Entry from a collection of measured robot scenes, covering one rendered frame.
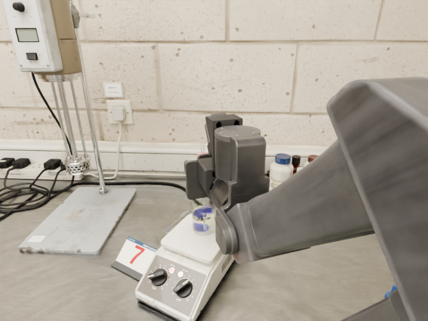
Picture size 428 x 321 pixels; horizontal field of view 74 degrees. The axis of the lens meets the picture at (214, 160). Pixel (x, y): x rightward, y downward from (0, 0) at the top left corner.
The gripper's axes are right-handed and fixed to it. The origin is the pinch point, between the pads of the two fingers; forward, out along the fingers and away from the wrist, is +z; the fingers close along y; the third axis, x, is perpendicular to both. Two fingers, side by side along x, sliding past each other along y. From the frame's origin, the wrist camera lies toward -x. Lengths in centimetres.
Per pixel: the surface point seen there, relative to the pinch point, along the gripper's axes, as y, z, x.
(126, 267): 16.9, 4.6, 24.9
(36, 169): 45, 58, 18
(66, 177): 36, 54, 21
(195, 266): 3.8, -6.3, 19.1
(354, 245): -36.5, -3.9, 25.7
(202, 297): 3.7, -11.2, 22.1
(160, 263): 10.0, -2.8, 19.7
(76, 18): 21.8, 35.7, -27.3
